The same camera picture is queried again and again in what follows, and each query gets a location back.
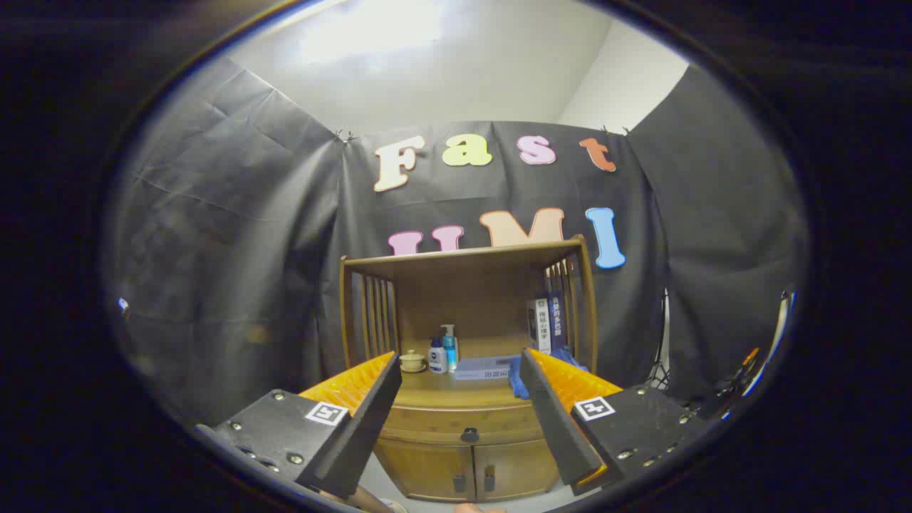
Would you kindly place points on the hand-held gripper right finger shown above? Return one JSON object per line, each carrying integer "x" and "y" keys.
{"x": 556, "y": 420}

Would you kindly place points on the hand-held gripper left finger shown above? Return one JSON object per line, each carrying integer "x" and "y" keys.
{"x": 370, "y": 427}

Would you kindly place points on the wooden drawer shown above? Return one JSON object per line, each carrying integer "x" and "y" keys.
{"x": 427, "y": 424}

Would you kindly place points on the wooden cabinet door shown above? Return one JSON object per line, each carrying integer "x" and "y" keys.
{"x": 516, "y": 467}
{"x": 424, "y": 470}

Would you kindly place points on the wooden countertop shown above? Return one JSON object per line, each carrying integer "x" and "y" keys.
{"x": 442, "y": 393}

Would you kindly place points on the wooden cabinet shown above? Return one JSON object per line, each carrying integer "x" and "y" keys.
{"x": 463, "y": 292}

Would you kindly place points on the blue folded towel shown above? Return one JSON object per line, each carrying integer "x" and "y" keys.
{"x": 519, "y": 381}

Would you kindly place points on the beige lidded tea cup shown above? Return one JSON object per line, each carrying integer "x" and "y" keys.
{"x": 412, "y": 361}

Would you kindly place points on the white lying book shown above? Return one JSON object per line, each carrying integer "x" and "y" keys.
{"x": 488, "y": 367}

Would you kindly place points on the white lotion bottle blue cap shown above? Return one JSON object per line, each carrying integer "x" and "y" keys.
{"x": 437, "y": 360}

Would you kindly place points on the grey standing book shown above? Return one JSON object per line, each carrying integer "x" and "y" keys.
{"x": 539, "y": 324}

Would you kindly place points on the dark blue standing book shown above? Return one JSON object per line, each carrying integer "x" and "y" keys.
{"x": 558, "y": 320}

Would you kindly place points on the blue pump bottle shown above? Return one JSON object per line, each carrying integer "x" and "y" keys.
{"x": 450, "y": 349}

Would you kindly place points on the white stand pole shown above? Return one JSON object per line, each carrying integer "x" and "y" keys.
{"x": 666, "y": 335}

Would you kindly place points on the black equipment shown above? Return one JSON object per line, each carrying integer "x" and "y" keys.
{"x": 719, "y": 402}

